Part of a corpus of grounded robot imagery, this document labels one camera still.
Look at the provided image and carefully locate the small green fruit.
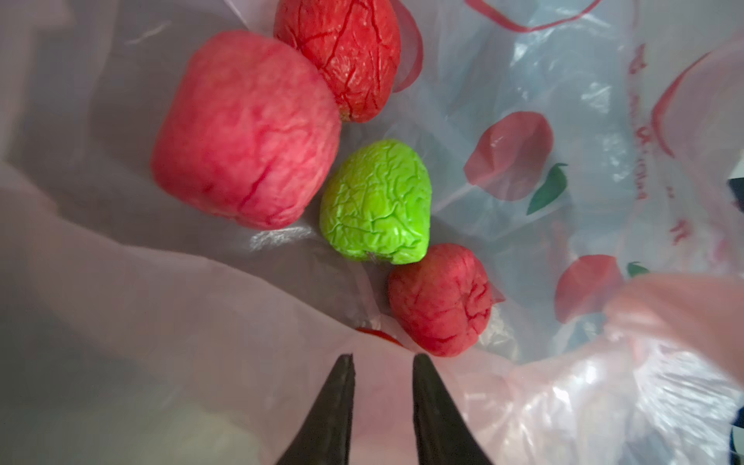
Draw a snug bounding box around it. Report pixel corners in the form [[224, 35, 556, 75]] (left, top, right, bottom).
[[319, 139, 432, 265]]

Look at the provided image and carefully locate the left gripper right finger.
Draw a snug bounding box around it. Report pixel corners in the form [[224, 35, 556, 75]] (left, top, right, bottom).
[[413, 354, 492, 465]]

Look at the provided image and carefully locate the large pink-red fruit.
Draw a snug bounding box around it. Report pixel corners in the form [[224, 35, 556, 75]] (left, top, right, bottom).
[[150, 30, 342, 230]]

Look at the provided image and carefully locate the small pink plastic bag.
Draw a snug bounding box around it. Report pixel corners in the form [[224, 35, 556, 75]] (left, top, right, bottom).
[[1, 1, 743, 464]]

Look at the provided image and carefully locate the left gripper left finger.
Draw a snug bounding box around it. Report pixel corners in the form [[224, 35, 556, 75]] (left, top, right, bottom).
[[276, 354, 356, 465]]

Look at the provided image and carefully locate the red cracked apple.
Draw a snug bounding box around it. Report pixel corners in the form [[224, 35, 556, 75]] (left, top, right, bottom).
[[273, 0, 401, 123]]

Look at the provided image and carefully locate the small pink-red fruit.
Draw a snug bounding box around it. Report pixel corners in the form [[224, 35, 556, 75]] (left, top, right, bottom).
[[387, 243, 505, 358]]

